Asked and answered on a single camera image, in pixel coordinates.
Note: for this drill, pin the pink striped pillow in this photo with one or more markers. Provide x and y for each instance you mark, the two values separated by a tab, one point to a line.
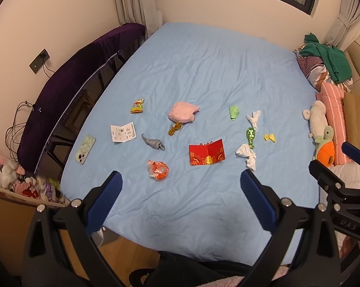
332	98

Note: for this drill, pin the green orange turtle plush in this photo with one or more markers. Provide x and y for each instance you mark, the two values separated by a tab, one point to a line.
325	152

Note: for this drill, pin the white crumpled tissue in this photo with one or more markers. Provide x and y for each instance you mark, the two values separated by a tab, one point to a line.
253	119
246	152

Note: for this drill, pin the beige curtain right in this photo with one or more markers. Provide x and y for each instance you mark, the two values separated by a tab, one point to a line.
346	27

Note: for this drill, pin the light blue bed sheet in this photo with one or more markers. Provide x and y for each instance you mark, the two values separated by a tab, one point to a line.
199	211

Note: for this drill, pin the beige curtain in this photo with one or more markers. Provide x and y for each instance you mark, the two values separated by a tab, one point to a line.
144	12
346	27

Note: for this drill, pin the yellow chips packet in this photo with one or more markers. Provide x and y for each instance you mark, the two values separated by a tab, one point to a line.
137	106

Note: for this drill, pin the pink cloth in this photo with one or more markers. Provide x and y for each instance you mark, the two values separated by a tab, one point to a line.
183	112

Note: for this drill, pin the pink knitted sleeve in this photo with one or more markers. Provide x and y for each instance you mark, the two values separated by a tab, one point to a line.
234	281

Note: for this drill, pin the light green crumpled wrapper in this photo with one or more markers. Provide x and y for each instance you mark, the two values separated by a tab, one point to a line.
234	112

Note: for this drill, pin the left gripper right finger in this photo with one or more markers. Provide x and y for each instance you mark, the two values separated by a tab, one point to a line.
257	195

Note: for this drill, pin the white crumpled tissue lower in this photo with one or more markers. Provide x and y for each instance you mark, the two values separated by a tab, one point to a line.
246	152

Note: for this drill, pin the grey knotted cloth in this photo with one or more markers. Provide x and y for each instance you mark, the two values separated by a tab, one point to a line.
154	143

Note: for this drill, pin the striped clothing pile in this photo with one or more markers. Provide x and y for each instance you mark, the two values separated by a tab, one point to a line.
316	72

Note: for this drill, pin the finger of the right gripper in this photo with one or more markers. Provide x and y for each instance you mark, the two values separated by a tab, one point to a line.
351	151
328	176

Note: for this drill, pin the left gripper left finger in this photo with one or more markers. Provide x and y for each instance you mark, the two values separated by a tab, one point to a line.
101	200

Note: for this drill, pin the brown cushion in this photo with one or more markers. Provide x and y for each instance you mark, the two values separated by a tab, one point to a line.
351	107

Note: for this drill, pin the red envelope card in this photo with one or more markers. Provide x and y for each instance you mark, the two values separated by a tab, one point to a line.
206	154

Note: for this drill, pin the plush toy storage bin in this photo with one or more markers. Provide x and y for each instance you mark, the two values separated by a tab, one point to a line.
30	189

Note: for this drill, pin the white instruction leaflet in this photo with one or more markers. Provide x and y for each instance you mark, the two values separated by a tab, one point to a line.
122	134

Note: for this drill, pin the green patterned wrapper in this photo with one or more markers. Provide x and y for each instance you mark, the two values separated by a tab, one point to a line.
250	134

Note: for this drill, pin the beige curtain left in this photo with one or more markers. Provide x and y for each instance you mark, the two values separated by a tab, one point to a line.
144	12

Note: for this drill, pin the orange white plastic bag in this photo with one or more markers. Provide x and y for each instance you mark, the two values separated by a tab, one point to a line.
157	170

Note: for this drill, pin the black keyboard stand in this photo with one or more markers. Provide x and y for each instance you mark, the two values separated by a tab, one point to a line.
76	115

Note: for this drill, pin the white crumpled tissue upper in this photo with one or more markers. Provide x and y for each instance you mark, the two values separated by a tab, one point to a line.
253	119

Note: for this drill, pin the white plush toy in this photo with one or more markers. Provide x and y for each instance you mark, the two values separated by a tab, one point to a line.
316	116

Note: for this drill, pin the phone in green case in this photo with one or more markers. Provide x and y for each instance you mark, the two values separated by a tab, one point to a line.
85	148

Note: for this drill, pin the green knitted garment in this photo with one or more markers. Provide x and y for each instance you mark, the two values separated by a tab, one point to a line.
332	58

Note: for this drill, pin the wall power socket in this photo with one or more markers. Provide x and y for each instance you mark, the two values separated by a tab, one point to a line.
39	61

